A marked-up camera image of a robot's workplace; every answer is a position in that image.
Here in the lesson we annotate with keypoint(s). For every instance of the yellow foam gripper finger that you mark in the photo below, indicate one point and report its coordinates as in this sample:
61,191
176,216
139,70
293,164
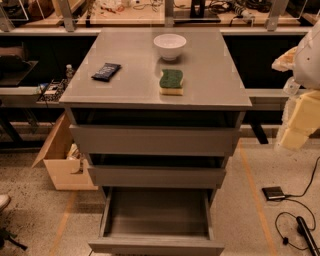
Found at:
301,118

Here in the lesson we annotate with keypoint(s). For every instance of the green and yellow sponge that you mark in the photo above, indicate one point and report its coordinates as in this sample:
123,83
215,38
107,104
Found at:
171,82

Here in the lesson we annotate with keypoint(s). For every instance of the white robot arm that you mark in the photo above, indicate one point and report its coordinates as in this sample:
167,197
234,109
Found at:
304,61

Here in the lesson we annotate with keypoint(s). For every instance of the grey drawer cabinet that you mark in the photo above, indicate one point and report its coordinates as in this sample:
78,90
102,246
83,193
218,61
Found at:
213,93

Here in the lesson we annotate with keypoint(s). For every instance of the grey open bottom drawer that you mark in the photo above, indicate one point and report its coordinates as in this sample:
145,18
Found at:
156,222

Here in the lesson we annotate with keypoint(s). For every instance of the grey middle drawer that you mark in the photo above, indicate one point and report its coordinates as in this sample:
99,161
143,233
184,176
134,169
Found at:
157,177

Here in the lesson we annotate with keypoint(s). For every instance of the grey top drawer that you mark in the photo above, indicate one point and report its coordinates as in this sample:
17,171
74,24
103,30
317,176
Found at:
155,141

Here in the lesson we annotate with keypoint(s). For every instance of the black foot pedal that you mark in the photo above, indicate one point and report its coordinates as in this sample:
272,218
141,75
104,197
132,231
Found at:
273,193

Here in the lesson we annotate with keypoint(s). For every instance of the wooden workbench with clutter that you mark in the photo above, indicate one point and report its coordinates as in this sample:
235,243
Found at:
73,14

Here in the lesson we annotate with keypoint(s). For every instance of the black cylindrical handheld device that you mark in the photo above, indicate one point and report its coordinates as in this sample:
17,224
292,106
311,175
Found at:
304,231

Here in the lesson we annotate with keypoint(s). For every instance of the white ceramic bowl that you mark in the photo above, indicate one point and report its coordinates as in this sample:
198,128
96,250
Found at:
169,46

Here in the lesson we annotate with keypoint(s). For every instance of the small clear plastic bottle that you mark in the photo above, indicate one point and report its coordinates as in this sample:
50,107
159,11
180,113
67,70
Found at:
69,72

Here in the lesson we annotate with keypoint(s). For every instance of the open cardboard box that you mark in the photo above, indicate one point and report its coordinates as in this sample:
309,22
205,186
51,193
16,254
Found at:
66,172

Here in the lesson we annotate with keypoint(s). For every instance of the tray of small parts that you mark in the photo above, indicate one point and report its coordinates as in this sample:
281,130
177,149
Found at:
51,92

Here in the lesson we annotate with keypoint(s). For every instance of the white shoe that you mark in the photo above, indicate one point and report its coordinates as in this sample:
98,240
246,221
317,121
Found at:
4,201

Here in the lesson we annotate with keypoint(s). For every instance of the black chair base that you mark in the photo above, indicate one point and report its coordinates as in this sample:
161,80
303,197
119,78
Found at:
8,236

